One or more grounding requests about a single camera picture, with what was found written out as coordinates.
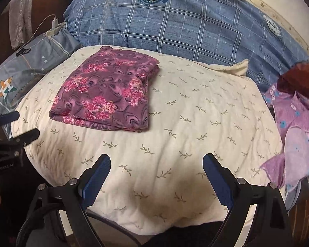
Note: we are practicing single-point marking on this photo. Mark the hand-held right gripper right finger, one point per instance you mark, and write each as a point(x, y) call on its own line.
point(218, 180)

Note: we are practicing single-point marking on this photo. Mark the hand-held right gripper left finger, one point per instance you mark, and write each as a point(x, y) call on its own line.
point(97, 180)

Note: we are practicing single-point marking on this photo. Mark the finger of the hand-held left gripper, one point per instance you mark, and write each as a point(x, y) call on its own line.
point(6, 117)
point(27, 135)

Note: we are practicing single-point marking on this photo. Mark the mauve floral garment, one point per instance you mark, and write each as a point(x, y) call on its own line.
point(105, 90)

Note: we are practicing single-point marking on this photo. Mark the grey-blue striped pillow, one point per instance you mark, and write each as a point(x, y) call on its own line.
point(28, 69)

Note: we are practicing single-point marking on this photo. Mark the cream leaf-print pillow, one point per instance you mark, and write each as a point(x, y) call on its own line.
point(182, 133)

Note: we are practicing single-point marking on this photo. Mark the brown wooden furniture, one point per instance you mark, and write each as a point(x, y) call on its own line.
point(305, 223)

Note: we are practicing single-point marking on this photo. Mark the lilac floral garment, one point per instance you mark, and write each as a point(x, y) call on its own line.
point(293, 113)

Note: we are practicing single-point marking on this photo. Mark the grey hanging towel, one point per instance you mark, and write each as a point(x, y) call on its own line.
point(22, 18)

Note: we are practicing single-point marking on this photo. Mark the white power strip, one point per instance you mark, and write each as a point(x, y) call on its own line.
point(56, 29)

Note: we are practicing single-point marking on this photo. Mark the white charger plug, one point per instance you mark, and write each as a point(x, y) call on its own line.
point(55, 22)

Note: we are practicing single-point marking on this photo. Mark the red-brown cloth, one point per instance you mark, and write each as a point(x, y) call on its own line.
point(298, 77)

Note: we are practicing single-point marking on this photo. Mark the blue plaid quilt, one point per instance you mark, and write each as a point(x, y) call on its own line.
point(195, 30)

